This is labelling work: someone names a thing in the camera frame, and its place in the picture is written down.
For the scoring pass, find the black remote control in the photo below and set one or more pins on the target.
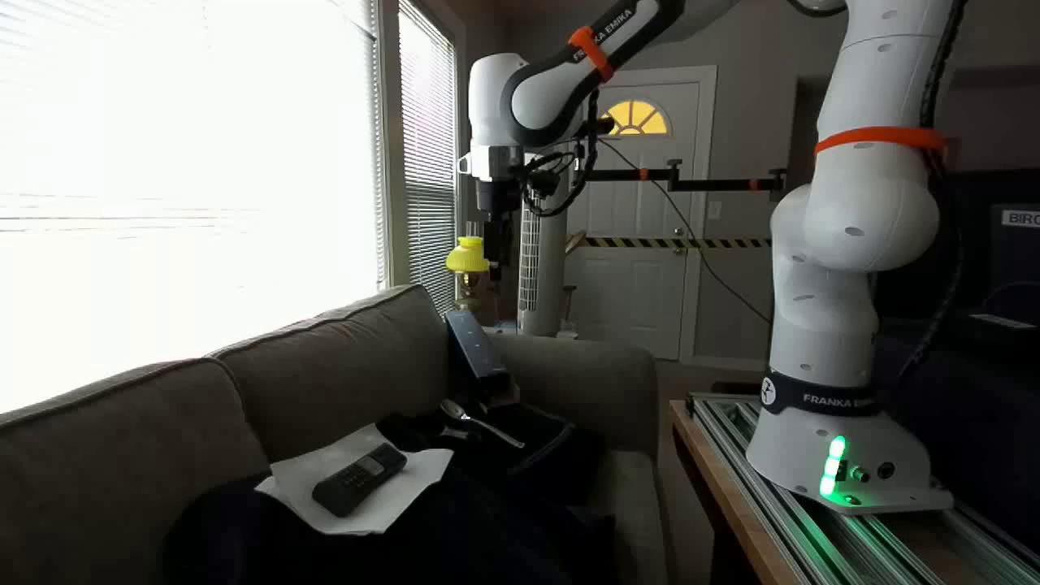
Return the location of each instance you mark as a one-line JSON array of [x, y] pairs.
[[354, 483]]

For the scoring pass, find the white paper sheet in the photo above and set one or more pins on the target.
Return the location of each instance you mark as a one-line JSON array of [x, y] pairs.
[[290, 483]]

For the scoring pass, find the white front door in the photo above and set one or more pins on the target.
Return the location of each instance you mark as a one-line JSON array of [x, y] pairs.
[[634, 270]]

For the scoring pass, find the wooden table with rails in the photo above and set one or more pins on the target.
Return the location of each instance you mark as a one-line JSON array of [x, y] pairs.
[[771, 536]]

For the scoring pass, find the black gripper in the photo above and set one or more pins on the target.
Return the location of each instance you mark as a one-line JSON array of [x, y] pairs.
[[500, 211]]

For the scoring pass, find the black camera stand bar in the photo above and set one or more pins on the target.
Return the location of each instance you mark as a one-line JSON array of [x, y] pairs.
[[676, 184]]

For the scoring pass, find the grey fabric couch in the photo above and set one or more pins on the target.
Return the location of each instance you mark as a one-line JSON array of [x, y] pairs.
[[94, 480]]

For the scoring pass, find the dark blue cushion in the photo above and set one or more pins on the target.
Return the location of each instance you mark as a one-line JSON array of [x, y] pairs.
[[478, 370]]

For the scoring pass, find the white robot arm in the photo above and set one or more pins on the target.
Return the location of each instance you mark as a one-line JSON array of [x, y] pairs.
[[864, 208]]

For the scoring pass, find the silver metal spoon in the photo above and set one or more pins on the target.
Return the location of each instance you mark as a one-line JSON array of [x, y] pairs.
[[458, 415]]

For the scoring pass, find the dark blanket on couch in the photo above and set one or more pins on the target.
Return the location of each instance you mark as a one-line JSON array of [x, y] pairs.
[[494, 517]]

